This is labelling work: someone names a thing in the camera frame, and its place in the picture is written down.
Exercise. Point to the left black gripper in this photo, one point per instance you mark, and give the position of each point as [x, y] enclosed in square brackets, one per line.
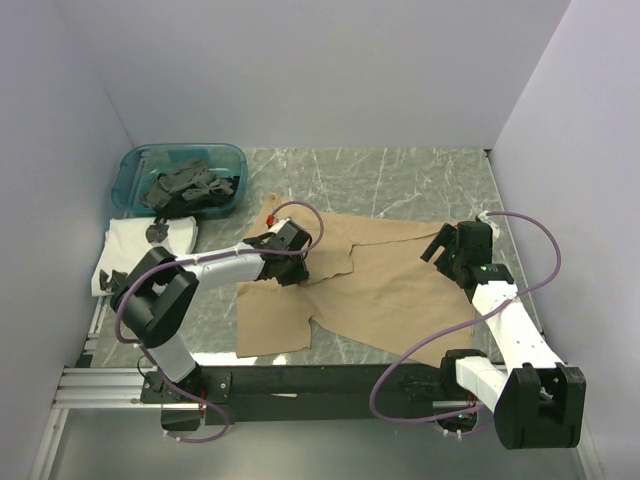
[300, 274]

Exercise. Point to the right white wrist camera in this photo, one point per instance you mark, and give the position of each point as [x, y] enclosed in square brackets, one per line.
[485, 218]

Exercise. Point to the tan t shirt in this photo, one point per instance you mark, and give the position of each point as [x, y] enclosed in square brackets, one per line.
[369, 295]

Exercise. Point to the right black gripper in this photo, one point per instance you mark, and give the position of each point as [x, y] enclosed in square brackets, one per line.
[445, 238]

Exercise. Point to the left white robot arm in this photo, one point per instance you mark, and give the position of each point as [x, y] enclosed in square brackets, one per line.
[154, 298]

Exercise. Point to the dark grey t shirt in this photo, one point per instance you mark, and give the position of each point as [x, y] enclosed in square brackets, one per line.
[189, 188]

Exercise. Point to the black base beam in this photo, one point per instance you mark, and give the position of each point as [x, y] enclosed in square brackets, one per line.
[303, 393]

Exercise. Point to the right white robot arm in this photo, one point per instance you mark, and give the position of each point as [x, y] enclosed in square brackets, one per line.
[536, 398]

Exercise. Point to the teal plastic bin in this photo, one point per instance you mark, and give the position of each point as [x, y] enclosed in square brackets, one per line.
[140, 167]

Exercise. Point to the aluminium rail frame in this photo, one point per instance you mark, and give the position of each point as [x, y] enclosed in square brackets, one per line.
[120, 388]

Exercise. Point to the white printed t shirt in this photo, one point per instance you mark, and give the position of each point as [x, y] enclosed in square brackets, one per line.
[128, 240]

